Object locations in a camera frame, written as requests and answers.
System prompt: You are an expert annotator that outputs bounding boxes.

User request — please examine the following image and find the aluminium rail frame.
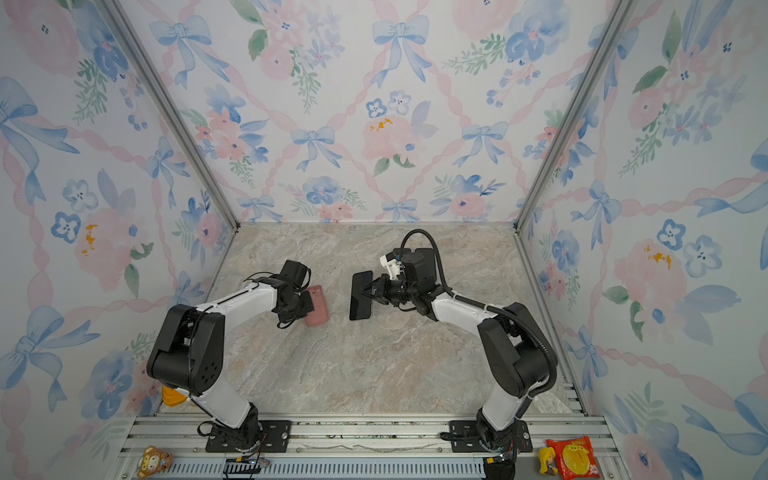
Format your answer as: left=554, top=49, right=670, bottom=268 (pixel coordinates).
left=106, top=414, right=629, bottom=479

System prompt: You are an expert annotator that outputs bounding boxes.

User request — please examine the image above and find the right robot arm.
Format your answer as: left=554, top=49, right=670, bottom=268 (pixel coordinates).
left=350, top=248, right=558, bottom=455

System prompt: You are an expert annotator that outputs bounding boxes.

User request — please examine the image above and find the black phone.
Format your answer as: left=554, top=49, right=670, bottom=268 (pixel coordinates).
left=349, top=270, right=373, bottom=321

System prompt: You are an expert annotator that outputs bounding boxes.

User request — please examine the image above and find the yellow toy figure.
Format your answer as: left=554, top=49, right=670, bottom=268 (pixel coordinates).
left=537, top=447, right=559, bottom=476

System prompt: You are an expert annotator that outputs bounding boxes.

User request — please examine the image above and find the monkey plush toy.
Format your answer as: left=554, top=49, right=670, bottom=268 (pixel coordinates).
left=136, top=446, right=173, bottom=479

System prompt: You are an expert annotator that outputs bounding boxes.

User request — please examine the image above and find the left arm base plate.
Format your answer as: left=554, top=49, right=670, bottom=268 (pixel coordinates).
left=198, top=420, right=293, bottom=454

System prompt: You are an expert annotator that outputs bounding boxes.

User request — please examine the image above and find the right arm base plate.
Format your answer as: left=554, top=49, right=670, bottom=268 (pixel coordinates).
left=439, top=420, right=533, bottom=455

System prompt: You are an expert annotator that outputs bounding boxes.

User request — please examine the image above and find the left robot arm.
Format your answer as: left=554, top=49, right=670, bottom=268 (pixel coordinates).
left=146, top=260, right=314, bottom=452

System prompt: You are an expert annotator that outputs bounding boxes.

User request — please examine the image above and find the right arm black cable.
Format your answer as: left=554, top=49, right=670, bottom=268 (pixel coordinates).
left=400, top=228, right=559, bottom=421

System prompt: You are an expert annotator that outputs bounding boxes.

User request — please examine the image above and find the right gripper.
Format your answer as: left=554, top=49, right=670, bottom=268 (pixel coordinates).
left=360, top=276, right=419, bottom=308

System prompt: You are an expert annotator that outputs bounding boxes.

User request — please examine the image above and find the red snack packet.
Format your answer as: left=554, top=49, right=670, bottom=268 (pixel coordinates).
left=546, top=436, right=601, bottom=480

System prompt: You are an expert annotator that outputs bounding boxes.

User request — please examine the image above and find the pink phone case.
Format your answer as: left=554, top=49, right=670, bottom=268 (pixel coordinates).
left=304, top=285, right=329, bottom=327

